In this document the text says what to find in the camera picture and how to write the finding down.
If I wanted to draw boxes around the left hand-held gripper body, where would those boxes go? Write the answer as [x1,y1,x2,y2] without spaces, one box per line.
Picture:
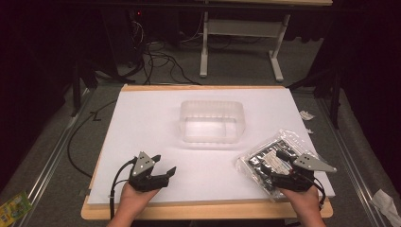
[127,150,171,193]

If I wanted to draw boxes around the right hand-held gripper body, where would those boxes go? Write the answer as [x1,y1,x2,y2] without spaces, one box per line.
[270,152,338,193]

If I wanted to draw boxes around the clear plastic bag black contents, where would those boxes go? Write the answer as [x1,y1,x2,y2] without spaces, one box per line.
[235,128,320,203]

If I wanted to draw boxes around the clear plastic container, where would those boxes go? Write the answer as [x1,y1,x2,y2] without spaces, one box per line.
[178,99,246,146]

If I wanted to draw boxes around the person's left hand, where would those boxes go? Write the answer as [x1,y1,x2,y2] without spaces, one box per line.
[117,182,161,219]

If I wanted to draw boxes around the person's right hand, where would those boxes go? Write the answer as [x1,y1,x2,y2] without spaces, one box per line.
[279,184,323,219]

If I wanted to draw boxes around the white foam board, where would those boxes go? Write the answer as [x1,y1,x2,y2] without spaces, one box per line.
[87,87,336,206]

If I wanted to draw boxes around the large white paper scrap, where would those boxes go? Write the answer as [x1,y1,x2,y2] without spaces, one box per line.
[299,110,316,122]

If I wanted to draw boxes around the wooden table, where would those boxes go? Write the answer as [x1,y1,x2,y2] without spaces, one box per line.
[80,83,335,221]

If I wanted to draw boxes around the black metal stand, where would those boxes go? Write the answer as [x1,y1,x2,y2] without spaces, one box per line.
[70,58,99,118]
[287,69,343,131]

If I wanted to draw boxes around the crumpled white cloth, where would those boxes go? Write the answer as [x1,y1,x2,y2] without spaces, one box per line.
[371,188,401,227]

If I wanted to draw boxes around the black computer tower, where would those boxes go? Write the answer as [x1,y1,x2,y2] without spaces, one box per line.
[102,8,149,70]

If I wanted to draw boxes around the green yellow packet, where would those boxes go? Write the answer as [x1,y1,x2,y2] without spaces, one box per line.
[0,190,34,227]

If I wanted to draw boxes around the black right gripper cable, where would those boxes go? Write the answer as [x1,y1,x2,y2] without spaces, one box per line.
[310,176,327,212]

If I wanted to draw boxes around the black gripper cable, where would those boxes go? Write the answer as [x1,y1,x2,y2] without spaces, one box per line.
[310,176,327,212]
[108,156,138,220]

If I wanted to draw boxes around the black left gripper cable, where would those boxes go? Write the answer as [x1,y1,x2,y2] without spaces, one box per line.
[108,156,138,220]

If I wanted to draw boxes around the metal floor rail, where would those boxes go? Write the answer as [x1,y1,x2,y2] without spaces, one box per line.
[12,88,96,227]
[316,96,392,227]

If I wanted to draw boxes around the long black floor cable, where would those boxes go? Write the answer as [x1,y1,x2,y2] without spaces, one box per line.
[66,98,118,180]

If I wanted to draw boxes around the tangle of black cables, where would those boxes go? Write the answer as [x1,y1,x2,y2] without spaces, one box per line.
[126,18,202,86]

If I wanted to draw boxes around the white metal desk frame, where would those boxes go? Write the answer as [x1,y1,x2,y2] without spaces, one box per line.
[199,0,334,84]

